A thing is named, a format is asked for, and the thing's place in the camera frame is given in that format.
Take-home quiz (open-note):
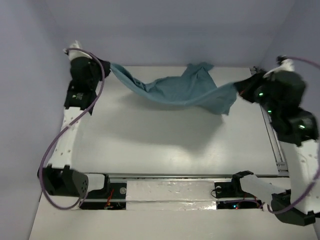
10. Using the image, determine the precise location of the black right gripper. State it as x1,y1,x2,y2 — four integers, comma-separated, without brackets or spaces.
236,68,282,118

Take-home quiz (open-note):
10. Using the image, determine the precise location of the teal blue t-shirt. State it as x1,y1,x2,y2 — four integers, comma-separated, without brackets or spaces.
110,62,238,115

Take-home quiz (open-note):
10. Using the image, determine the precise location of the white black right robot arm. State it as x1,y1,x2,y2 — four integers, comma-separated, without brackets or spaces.
230,70,320,226

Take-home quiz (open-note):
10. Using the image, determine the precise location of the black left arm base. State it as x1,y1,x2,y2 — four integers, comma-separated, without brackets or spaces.
79,182,127,210

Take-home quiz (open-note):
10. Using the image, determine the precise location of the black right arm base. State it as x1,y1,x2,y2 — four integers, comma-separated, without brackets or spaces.
210,170,265,210

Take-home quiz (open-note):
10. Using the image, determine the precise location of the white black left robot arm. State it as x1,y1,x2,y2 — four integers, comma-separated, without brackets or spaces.
38,56,111,198

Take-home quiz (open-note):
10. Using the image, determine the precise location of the white foam front panel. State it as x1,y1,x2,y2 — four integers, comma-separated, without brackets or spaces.
125,180,217,211

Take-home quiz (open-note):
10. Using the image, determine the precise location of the aluminium front table rail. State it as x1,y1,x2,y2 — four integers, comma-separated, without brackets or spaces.
84,171,289,179

